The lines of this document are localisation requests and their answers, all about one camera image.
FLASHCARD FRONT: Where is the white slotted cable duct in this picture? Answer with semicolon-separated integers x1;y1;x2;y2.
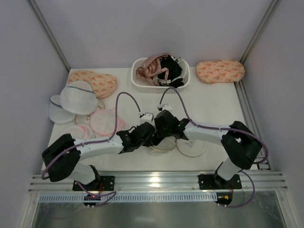
38;192;217;203

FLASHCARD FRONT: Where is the purple cable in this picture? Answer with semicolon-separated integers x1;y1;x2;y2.
158;86;269;164
41;92;143;180

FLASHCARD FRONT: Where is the white mesh bag blue trim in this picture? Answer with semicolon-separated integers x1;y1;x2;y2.
60;81;98;115

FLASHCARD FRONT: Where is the black bra in basket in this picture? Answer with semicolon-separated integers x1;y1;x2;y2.
157;55;184;88

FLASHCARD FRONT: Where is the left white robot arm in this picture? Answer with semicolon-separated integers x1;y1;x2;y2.
41;122;155;186

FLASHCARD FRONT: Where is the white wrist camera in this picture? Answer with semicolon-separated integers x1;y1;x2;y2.
139;112;154;124
157;104;172;111

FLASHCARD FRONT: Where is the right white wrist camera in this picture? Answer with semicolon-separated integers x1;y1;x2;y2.
157;104;172;111

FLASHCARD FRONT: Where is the pink satin bra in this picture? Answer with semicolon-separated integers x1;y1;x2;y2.
136;53;169;86

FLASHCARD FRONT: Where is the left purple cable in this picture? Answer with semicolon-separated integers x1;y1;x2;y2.
41;92;143;180

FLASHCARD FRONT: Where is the beige round laundry bag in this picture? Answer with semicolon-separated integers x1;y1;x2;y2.
150;136;206;158

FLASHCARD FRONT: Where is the peach patterned bag right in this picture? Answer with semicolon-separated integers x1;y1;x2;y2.
196;60;245;84

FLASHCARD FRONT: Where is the beige bag under pile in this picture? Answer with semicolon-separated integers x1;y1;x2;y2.
75;99;105;126

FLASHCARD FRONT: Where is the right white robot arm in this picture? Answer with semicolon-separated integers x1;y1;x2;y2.
153;110;263;189

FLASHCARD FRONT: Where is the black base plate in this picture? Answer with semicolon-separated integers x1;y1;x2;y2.
198;174;242;190
79;175;115;191

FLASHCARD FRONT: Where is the peach patterned bag left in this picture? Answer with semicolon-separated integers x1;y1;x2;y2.
67;70;118;99

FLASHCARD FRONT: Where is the pink mesh bag front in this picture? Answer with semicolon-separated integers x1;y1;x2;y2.
62;124;95;140

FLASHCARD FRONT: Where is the aluminium mounting rail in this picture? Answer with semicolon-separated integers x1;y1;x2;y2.
28;170;288;193

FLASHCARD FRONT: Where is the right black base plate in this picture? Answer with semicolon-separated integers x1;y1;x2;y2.
198;174;242;190

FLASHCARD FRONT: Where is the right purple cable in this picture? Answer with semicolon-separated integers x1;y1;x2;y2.
158;86;269;164

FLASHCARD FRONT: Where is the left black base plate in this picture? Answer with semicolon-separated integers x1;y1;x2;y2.
79;175;115;191

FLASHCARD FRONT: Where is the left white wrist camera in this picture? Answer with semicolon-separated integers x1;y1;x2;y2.
139;112;154;124

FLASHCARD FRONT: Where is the pink trimmed mesh bag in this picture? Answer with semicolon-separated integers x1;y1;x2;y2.
90;108;125;138

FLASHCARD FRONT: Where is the white mesh bag lower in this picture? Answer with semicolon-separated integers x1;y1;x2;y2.
49;95;76;124

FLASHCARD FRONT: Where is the white plastic basket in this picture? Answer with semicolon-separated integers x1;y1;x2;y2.
131;57;191;93

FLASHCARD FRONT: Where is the peach patterned bag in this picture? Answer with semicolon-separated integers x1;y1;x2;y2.
196;60;245;84
67;70;118;99

